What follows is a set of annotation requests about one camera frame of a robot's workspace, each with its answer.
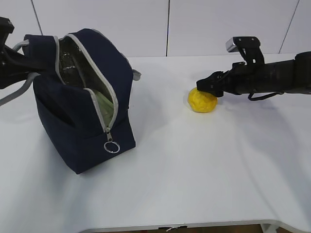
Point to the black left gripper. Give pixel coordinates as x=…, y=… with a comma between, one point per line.
x=14, y=67

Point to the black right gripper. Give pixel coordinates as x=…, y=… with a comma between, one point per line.
x=241, y=79

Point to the yellow pear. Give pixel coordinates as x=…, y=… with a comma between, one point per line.
x=201, y=102

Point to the navy blue lunch bag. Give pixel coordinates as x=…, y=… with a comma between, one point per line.
x=76, y=65

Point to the green lid glass container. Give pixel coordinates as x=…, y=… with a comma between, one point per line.
x=106, y=107

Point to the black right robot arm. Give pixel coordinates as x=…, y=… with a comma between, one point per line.
x=260, y=80

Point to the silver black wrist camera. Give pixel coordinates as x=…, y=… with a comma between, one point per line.
x=248, y=47

